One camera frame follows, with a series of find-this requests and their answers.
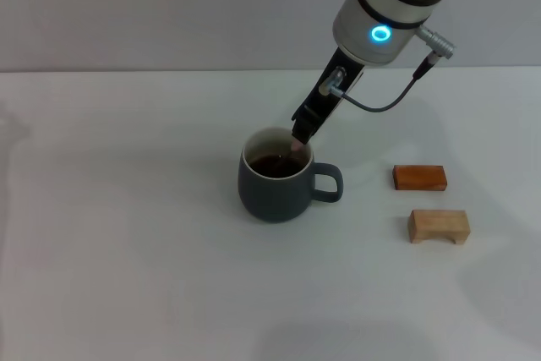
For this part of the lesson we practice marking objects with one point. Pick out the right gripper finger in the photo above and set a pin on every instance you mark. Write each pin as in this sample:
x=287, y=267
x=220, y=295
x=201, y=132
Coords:
x=313, y=128
x=299, y=130

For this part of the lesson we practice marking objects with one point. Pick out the dark brown wooden block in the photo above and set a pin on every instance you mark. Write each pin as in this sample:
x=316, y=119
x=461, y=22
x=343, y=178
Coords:
x=418, y=177

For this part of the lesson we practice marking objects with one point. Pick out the light wooden arch block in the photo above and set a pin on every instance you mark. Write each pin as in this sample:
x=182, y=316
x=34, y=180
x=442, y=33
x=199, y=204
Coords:
x=437, y=223

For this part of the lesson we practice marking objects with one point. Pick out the dark grey ceramic coffee mug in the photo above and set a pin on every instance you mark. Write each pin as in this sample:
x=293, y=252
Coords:
x=270, y=200

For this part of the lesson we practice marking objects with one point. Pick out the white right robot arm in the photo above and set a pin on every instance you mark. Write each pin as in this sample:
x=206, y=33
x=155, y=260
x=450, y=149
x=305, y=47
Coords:
x=393, y=1

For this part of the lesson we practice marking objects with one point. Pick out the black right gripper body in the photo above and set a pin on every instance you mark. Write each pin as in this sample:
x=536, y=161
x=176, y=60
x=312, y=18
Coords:
x=327, y=90

